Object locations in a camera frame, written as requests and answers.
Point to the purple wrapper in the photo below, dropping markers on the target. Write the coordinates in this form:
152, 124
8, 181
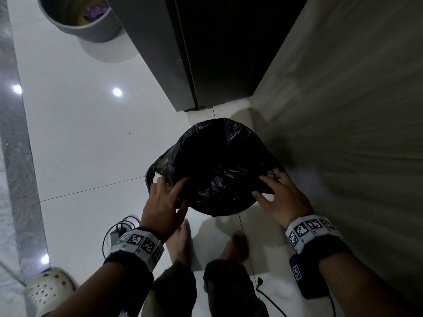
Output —
95, 11

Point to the white marker wristband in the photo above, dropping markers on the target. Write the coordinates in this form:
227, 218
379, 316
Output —
309, 229
138, 242

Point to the person's foot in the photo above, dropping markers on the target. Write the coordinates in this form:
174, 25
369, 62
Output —
235, 248
180, 242

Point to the black wrist-mounted device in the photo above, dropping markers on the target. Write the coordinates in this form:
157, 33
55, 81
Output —
307, 277

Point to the dark waste bin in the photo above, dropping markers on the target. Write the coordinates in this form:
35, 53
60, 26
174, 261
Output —
216, 208

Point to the person's trouser leg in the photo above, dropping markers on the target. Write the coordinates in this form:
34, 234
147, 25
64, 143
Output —
231, 290
173, 290

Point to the person's left forearm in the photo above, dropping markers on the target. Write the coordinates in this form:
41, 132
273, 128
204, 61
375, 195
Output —
95, 293

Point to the person's right thumb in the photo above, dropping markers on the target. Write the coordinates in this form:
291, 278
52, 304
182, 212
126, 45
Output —
262, 199

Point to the light wooden cabinet panel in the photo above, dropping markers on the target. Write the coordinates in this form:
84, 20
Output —
347, 112

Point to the person's left trouser leg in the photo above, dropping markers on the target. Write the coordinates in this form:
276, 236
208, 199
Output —
173, 290

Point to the person's right foot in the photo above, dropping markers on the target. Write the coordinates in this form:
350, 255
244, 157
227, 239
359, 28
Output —
235, 248

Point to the person's left foot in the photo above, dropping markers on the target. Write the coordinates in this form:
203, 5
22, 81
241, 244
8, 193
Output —
180, 242

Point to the person's right trouser leg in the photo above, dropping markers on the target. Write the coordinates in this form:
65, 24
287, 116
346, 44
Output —
231, 290

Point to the person's left thumb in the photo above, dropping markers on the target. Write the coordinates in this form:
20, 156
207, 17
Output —
182, 211

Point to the black plastic trash bag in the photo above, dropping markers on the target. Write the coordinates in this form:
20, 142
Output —
218, 155

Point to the person's left hand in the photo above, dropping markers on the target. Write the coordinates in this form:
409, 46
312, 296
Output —
160, 212

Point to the person's right hand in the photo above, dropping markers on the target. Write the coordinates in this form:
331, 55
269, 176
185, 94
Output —
287, 203

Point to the grey round bin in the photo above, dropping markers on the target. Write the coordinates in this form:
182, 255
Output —
82, 28

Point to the person's right forearm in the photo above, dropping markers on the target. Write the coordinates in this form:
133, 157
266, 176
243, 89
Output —
363, 287

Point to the dark grey cabinet door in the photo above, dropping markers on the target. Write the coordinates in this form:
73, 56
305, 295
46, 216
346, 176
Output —
214, 46

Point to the white perforated clog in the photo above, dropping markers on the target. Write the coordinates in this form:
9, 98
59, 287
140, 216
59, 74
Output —
49, 290

